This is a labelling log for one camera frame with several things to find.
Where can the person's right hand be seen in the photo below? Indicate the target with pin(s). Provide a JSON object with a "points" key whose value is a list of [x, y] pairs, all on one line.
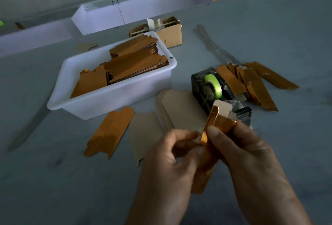
{"points": [[254, 175]]}

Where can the white plastic bin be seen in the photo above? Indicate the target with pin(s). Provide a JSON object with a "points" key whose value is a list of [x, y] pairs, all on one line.
{"points": [[109, 100]]}

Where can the gold cartons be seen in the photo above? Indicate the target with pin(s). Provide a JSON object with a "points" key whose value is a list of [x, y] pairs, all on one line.
{"points": [[135, 65]]}

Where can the long white tray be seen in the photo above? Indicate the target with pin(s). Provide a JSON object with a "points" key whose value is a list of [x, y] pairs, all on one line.
{"points": [[33, 39], [168, 0]]}

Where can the single beige blank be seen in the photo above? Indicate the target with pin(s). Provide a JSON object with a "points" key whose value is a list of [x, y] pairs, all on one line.
{"points": [[145, 134]]}

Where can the black tape dispenser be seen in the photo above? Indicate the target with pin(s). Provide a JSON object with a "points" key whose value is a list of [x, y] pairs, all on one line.
{"points": [[199, 95]]}

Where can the green tape roll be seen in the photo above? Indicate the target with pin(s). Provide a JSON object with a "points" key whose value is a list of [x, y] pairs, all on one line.
{"points": [[213, 85]]}

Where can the person's left forearm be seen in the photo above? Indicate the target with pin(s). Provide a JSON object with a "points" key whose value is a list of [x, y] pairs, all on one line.
{"points": [[153, 219]]}

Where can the person's right forearm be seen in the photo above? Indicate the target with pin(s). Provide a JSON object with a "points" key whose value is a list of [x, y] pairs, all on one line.
{"points": [[280, 218]]}

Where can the small cardboard box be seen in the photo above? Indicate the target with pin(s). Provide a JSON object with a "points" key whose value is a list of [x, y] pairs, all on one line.
{"points": [[172, 36]]}

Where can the person's left hand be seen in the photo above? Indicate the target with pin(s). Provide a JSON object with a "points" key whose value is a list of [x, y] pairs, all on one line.
{"points": [[166, 178]]}

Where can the small brown object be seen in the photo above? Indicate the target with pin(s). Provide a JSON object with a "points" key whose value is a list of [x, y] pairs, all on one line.
{"points": [[19, 25]]}

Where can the pile of beige blanks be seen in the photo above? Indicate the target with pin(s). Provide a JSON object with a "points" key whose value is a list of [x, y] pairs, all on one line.
{"points": [[181, 109]]}

